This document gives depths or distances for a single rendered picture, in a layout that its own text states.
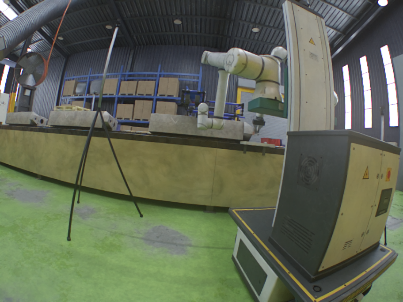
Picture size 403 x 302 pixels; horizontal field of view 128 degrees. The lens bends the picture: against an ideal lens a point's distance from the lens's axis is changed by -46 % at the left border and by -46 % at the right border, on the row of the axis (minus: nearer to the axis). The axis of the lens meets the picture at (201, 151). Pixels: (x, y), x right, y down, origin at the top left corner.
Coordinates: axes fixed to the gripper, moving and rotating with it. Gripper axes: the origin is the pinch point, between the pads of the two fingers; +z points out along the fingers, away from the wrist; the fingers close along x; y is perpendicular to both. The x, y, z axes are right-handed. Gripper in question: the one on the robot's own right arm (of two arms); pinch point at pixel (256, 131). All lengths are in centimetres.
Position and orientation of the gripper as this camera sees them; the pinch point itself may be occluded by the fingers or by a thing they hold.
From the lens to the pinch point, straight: 196.6
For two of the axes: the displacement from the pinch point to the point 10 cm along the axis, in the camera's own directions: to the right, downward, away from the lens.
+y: 0.5, -4.7, 8.8
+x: -10.0, -1.0, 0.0
